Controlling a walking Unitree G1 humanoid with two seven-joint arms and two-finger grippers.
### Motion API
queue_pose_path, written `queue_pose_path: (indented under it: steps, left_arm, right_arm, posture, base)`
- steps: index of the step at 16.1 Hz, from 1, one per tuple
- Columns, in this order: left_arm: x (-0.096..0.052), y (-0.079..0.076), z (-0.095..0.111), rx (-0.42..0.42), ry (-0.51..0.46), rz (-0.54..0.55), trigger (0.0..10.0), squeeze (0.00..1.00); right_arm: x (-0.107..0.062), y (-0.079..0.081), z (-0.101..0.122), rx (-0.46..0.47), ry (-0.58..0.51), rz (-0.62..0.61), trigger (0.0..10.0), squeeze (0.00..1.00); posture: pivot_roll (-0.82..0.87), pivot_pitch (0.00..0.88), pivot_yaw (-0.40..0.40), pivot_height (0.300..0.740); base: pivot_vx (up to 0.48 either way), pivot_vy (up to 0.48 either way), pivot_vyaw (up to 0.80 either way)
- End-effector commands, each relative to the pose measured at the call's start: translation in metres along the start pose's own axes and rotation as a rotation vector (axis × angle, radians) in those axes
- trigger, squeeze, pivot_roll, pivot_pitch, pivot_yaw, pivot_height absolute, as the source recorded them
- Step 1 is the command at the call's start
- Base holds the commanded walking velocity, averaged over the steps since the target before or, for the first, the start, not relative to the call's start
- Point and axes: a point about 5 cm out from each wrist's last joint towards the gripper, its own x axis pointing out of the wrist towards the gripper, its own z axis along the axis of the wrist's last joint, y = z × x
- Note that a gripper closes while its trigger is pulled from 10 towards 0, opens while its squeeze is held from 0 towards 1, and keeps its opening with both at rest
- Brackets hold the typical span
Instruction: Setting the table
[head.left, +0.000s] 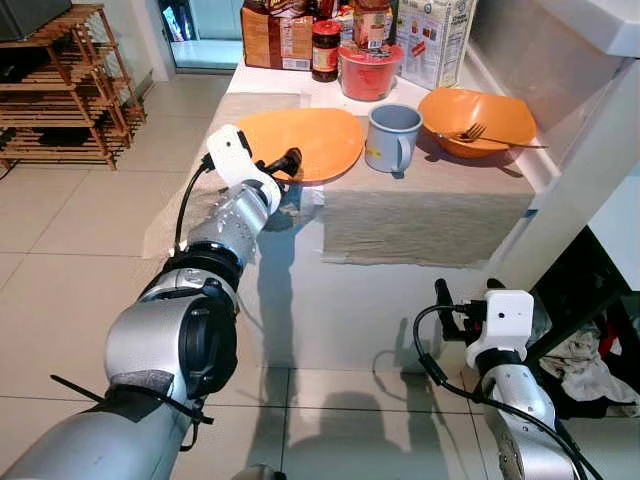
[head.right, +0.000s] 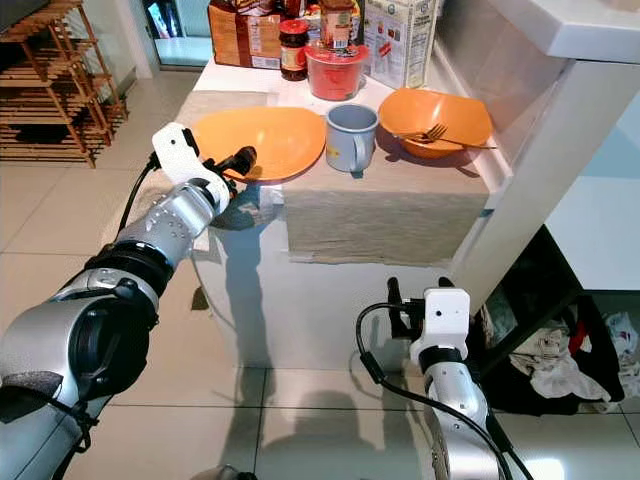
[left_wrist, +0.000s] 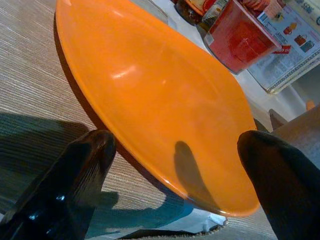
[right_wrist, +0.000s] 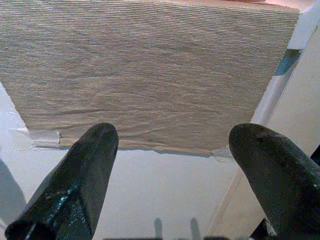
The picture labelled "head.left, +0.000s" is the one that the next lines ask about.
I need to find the grey-blue mug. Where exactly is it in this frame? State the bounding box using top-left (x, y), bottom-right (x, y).
top-left (364, 103), bottom-right (424, 177)

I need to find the orange plate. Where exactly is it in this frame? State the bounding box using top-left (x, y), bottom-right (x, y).
top-left (235, 107), bottom-right (367, 185)

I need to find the beige table cloth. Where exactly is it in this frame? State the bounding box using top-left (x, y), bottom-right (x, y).
top-left (143, 92), bottom-right (538, 268)

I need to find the black basket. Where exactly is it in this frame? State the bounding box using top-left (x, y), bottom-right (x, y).
top-left (528, 227), bottom-right (640, 422)

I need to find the dark jar with red lid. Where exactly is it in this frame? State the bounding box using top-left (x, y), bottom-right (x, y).
top-left (310, 19), bottom-right (343, 84)

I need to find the red lidded container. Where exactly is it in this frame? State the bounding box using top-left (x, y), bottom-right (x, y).
top-left (337, 42), bottom-right (406, 103)

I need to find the brown food packet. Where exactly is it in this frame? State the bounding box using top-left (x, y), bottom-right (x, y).
top-left (240, 0), bottom-right (317, 72)

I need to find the white crumpled cloth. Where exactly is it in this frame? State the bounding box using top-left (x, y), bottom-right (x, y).
top-left (543, 323), bottom-right (638, 408)

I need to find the glass door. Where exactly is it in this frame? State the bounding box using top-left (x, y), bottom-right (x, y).
top-left (158, 0), bottom-right (247, 73)

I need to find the metal fork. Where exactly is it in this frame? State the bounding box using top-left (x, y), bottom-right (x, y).
top-left (436, 122), bottom-right (548, 152)

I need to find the labelled glass jar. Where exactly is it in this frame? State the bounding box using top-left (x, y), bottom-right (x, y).
top-left (351, 0), bottom-right (395, 52)

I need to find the orange bowl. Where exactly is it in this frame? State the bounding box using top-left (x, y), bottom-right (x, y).
top-left (417, 87), bottom-right (539, 160)

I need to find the white printed carton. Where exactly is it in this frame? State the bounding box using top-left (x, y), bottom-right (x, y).
top-left (395, 0), bottom-right (479, 92)

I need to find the wooden shelf rack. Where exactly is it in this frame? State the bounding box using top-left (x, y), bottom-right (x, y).
top-left (0, 2), bottom-right (147, 172)

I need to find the white counter ledge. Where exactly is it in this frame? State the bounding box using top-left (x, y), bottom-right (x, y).
top-left (528, 0), bottom-right (640, 59)

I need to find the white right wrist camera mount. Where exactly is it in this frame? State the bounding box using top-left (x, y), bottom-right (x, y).
top-left (465, 289), bottom-right (536, 370)

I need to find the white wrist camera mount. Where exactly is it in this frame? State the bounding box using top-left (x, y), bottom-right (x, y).
top-left (465, 289), bottom-right (536, 370)
top-left (205, 124), bottom-right (284, 212)

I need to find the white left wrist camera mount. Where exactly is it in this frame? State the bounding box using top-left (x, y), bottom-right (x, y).
top-left (205, 124), bottom-right (284, 212)

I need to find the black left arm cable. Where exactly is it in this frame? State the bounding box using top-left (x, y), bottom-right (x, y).
top-left (172, 151), bottom-right (217, 257)

